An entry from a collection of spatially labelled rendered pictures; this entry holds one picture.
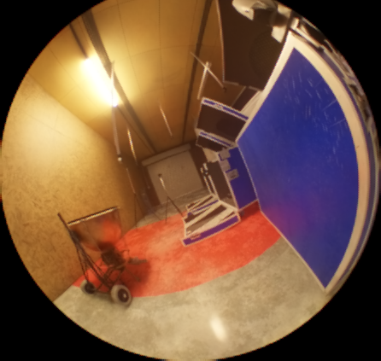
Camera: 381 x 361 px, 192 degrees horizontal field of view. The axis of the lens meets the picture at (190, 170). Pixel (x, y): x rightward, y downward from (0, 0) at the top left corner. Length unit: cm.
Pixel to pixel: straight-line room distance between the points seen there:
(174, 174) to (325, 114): 720
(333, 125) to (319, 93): 7
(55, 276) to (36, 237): 53
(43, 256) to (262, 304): 212
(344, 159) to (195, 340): 91
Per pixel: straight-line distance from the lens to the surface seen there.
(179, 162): 736
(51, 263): 203
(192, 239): 148
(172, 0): 256
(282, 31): 44
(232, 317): 82
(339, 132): 31
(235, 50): 123
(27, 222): 197
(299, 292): 84
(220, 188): 227
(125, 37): 252
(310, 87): 32
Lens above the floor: 78
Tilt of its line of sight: 4 degrees up
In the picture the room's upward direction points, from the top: 22 degrees counter-clockwise
